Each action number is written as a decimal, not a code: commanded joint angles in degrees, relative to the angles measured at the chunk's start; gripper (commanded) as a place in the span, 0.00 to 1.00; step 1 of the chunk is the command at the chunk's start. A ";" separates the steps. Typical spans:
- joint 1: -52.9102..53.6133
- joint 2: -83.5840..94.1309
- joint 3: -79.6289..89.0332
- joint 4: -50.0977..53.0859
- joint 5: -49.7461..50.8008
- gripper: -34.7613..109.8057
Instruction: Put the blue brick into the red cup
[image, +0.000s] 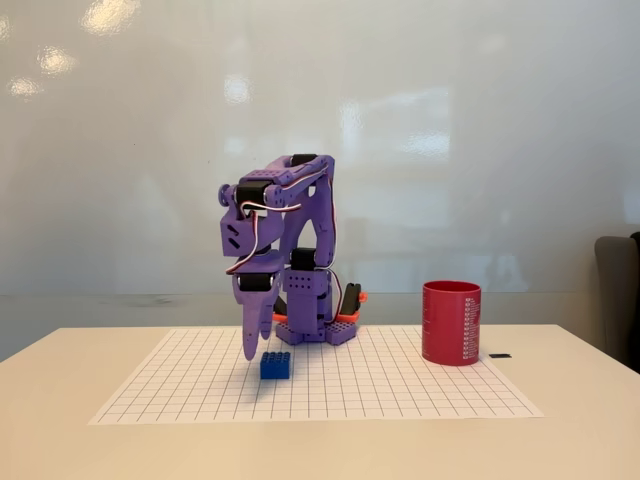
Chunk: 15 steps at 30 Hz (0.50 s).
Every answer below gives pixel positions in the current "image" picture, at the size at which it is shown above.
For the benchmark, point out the black clamp orange knob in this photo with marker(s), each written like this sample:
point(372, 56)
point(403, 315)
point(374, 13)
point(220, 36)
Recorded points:
point(352, 297)

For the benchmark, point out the red cup white print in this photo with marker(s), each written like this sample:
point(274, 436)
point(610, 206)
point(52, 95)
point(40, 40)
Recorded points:
point(450, 325)

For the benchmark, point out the small flat black piece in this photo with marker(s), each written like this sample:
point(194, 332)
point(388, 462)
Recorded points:
point(500, 355)

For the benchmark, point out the purple robot arm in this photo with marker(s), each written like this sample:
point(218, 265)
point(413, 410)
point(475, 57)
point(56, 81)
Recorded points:
point(320, 220)

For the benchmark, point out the purple gripper black servo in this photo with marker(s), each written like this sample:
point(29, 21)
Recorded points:
point(251, 300)

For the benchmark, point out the white grid paper sheet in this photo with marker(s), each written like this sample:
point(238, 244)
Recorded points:
point(250, 400)

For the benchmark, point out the blue toy brick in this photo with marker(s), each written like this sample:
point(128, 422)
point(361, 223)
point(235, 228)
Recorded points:
point(276, 367)

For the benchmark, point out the dark grey chair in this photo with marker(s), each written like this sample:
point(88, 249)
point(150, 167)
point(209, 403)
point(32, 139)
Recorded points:
point(617, 300)

